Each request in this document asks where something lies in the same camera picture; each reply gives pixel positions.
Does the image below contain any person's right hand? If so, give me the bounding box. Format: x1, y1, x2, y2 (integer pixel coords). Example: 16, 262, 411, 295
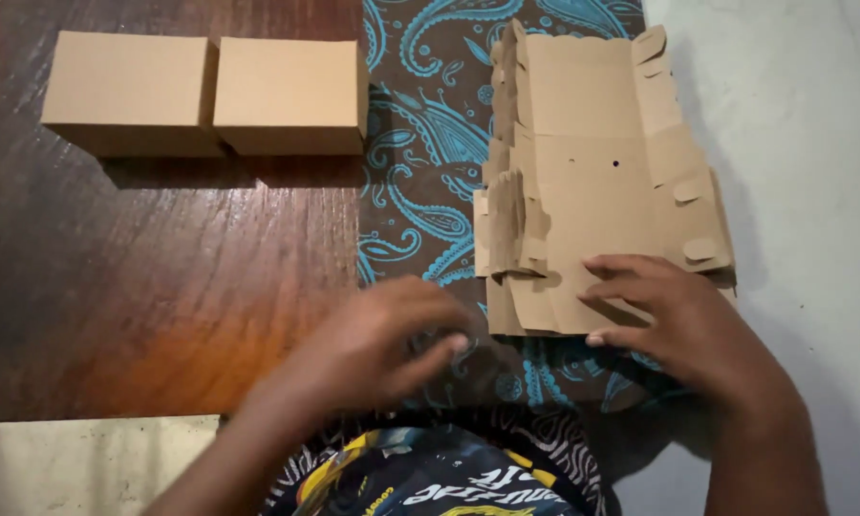
578, 254, 782, 402

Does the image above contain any brown blue paisley cloth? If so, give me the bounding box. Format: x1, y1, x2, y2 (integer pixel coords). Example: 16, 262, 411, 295
357, 0, 689, 417

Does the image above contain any person's left hand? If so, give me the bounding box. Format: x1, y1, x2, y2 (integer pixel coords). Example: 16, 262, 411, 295
255, 276, 475, 424

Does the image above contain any stack of flat cardboard blanks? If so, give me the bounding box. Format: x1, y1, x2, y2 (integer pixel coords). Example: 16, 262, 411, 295
472, 18, 738, 338

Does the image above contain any folded brown cardboard box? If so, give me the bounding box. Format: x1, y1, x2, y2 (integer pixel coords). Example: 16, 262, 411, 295
40, 30, 225, 159
213, 36, 371, 157

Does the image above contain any person's patterned clothing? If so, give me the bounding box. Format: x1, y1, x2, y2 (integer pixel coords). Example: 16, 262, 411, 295
261, 405, 621, 516

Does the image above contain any brown cardboard blank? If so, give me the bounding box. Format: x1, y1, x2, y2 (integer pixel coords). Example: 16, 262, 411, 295
505, 29, 733, 336

